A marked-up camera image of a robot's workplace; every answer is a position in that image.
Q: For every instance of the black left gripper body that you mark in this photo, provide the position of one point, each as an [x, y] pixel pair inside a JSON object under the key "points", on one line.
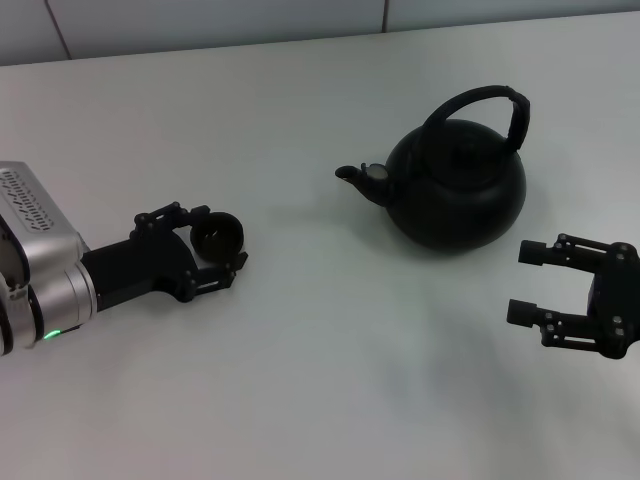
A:
{"points": [[135, 270]]}

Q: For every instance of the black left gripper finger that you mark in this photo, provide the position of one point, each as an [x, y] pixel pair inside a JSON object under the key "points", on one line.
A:
{"points": [[215, 280], [165, 217]]}

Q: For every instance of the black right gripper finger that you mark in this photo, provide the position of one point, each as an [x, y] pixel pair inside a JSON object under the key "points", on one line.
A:
{"points": [[522, 312], [535, 252]]}

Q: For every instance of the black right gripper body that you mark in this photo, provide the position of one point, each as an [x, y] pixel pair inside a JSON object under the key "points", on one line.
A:
{"points": [[620, 300]]}

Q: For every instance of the small black teacup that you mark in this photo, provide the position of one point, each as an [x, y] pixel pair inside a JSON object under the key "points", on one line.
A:
{"points": [[217, 237]]}

